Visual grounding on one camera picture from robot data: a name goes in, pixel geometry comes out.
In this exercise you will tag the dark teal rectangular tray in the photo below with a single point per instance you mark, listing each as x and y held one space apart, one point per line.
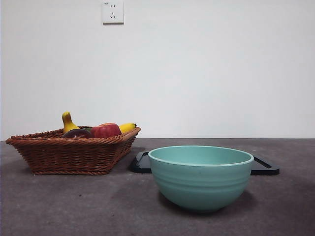
140 164

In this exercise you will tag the green vegetable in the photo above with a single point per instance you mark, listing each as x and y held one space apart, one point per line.
87 128

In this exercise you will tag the yellow banana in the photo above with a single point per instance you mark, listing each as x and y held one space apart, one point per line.
69 123

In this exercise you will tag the white wall socket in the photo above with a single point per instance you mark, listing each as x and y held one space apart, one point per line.
113 12

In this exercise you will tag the dark red plum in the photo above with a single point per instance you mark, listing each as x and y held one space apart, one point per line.
76 134

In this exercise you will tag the brown wicker basket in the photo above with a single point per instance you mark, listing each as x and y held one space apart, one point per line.
69 155

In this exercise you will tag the red apple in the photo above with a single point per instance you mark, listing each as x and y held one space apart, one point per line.
106 129

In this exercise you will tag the teal ceramic bowl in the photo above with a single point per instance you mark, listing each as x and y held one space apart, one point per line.
200 184

